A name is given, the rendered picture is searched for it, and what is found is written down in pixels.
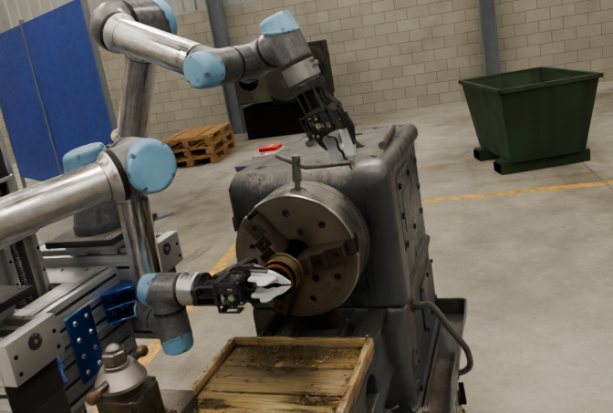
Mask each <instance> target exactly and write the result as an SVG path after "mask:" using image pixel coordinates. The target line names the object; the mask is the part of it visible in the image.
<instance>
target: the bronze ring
mask: <svg viewBox="0 0 613 413"><path fill-rule="evenodd" d="M265 268H268V269H269V270H271V271H274V272H276V273H278V274H281V275H282V276H284V277H285V278H286V279H288V280H289V281H290V282H291V285H292V286H291V287H290V288H289V289H288V290H287V291H286V292H285V293H283V294H281V295H279V296H277V297H275V298H274V299H281V298H284V297H286V296H287V295H288V294H290V293H292V292H293V291H294V290H295V289H297V287H298V286H299V285H301V283H302V281H303V278H304V272H303V268H302V266H301V264H300V262H299V261H298V260H297V259H296V258H295V257H294V256H292V255H290V254H287V253H276V254H274V255H272V256H271V257H270V258H269V259H268V260H267V261H266V263H265Z"/></svg>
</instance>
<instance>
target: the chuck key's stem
mask: <svg viewBox="0 0 613 413"><path fill-rule="evenodd" d="M291 160H292V177H293V181H294V182H295V189H294V191H301V190H300V181H301V180H302V175H301V169H300V168H298V167H297V166H296V164H297V163H298V162H301V156H300V155H299V154H294V155H292V156H291Z"/></svg>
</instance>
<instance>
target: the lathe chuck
mask: <svg viewBox="0 0 613 413"><path fill-rule="evenodd" d="M294 188H295V185H290V186H286V187H283V188H281V189H278V190H276V191H273V192H272V193H270V194H269V195H268V196H266V197H265V198H264V199H263V200H261V201H260V202H259V203H258V204H256V205H255V207H254V208H253V209H252V210H251V211H250V212H249V213H248V215H247V216H245V217H244V219H243V220H242V222H241V224H240V227H239V229H238V232H237V235H236V242H235V252H236V259H237V262H238V263H239V262H241V261H242V260H244V259H246V258H248V257H253V258H256V259H257V260H258V263H259V265H261V266H263V267H265V262H264V261H263V260H262V259H261V258H260V256H261V255H262V253H261V252H260V251H259V250H258V249H257V248H256V247H255V246H254V244H255V243H256V240H255V239H254V238H253V237H252V236H251V235H250V234H249V233H248V232H247V231H246V230H245V229H244V227H245V226H246V225H247V224H248V223H249V221H248V220H247V219H246V218H247V217H248V216H249V215H250V214H251V213H252V212H253V211H254V209H257V210H258V211H259V212H260V213H261V214H262V215H263V216H264V217H265V218H266V219H267V220H268V221H269V222H270V223H271V224H272V225H273V226H274V227H275V228H276V229H277V230H278V231H279V232H280V233H281V234H282V235H283V236H284V237H285V238H286V239H287V240H299V241H301V242H303V243H305V244H306V245H307V246H308V247H312V246H317V245H321V244H326V243H335V242H340V241H345V240H349V239H353V238H354V237H356V241H357V244H358V248H359V250H358V251H359V253H357V254H351V255H350V256H349V258H348V260H347V261H346V262H345V263H336V264H331V265H328V266H327V268H326V269H322V270H317V271H314V272H313V273H312V274H310V275H304V278H303V281H302V283H301V285H299V286H298V287H297V289H296V294H295V299H294V302H293V307H292V311H291V315H297V316H315V315H322V314H325V313H328V312H330V311H332V310H334V309H335V308H337V307H339V306H340V305H341V304H343V303H344V302H345V301H346V300H347V299H348V297H349V296H350V294H351V293H352V291H353V289H354V288H355V286H356V284H357V282H358V279H359V278H360V276H361V274H362V272H363V270H364V268H365V264H366V261H367V255H368V245H367V238H366V234H365V232H364V229H363V226H362V224H361V222H360V220H359V218H358V216H357V215H356V213H354V211H353V210H352V209H351V208H350V207H349V206H348V205H347V204H346V203H345V202H344V201H343V200H342V199H340V198H339V197H338V196H337V195H336V194H334V193H332V192H330V191H327V190H325V189H322V188H319V187H317V186H312V185H305V184H300V189H304V191H291V190H293V189H294Z"/></svg>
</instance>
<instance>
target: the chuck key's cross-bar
mask: <svg viewBox="0 0 613 413"><path fill-rule="evenodd" d="M275 157H276V158H277V159H279V160H282V161H284V162H287V163H289V164H292V160H291V159H289V158H287V157H285V156H282V155H280V154H276V155H275ZM353 164H354V160H339V161H331V162H324V163H317V164H309V165H306V164H303V163H301V162H298V163H297V164H296V166H297V167H298V168H300V169H303V170H316V169H324V168H333V167H341V166H350V165H353Z"/></svg>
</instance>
